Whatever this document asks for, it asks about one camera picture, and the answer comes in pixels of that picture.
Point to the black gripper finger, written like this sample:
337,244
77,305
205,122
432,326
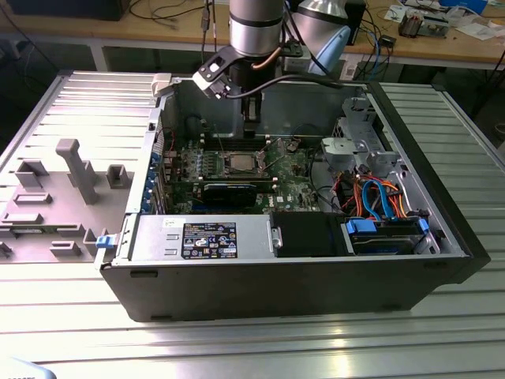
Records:
252,116

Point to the silver CPU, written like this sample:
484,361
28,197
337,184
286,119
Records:
244,163

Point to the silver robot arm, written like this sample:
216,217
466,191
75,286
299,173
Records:
254,35

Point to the CPU socket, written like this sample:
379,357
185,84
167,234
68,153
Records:
227,166

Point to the CPU cooler heatsink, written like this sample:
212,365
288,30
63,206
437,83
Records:
410,25

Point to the coin cell battery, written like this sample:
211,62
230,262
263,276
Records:
293,147

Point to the green motherboard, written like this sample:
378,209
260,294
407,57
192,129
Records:
290,187

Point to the black graphics card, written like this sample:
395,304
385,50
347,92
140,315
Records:
230,195

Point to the white plastic case latch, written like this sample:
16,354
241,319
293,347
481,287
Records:
161,85

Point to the silver metal drive cage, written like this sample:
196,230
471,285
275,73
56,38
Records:
339,149

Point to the wooden desk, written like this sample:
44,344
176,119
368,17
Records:
165,33

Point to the black upright box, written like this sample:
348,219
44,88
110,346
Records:
357,16

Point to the grey power supply unit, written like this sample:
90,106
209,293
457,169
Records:
158,233

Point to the black PC case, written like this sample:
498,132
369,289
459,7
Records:
276,292

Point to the hard disk in blue carrier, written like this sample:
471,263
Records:
378,246

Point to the grey parts rack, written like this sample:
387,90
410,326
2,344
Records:
77,169

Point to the grey electronic module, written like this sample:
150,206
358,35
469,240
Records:
434,27

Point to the black monitor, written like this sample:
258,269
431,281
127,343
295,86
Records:
67,10

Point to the blue plastic clip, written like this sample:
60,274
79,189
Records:
104,242

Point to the blue box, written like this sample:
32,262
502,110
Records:
465,4

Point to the white papers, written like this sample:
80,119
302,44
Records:
473,29

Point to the white rounded device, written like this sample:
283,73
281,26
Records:
19,371

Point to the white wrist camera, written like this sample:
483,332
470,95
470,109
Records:
209,83

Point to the grey wrist camera block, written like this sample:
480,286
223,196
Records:
298,63

